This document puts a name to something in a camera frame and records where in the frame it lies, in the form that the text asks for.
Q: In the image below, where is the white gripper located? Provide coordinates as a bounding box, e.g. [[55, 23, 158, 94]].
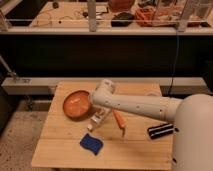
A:
[[87, 107, 111, 132]]

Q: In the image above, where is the orange ceramic bowl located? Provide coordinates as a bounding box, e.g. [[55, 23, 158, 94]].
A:
[[63, 90, 91, 119]]

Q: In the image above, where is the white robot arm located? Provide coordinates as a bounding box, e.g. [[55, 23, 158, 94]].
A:
[[89, 79, 213, 171]]

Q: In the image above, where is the blue sponge cloth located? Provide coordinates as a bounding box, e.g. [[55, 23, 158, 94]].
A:
[[80, 133, 103, 155]]

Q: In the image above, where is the orange carrot toy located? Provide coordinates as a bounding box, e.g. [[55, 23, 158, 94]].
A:
[[113, 110, 126, 136]]

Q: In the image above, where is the black object on bench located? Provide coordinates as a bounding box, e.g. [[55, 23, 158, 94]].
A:
[[111, 12, 134, 27]]

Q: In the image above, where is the orange plastic crate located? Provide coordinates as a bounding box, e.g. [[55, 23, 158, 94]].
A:
[[135, 8, 181, 27]]

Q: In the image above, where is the metal clamp bracket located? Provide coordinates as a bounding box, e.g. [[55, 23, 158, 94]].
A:
[[0, 54, 32, 84]]

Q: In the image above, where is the white vertical post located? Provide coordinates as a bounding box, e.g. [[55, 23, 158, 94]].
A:
[[87, 0, 97, 32]]

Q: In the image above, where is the blue hanging cable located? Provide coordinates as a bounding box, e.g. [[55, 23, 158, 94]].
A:
[[167, 32, 181, 96]]

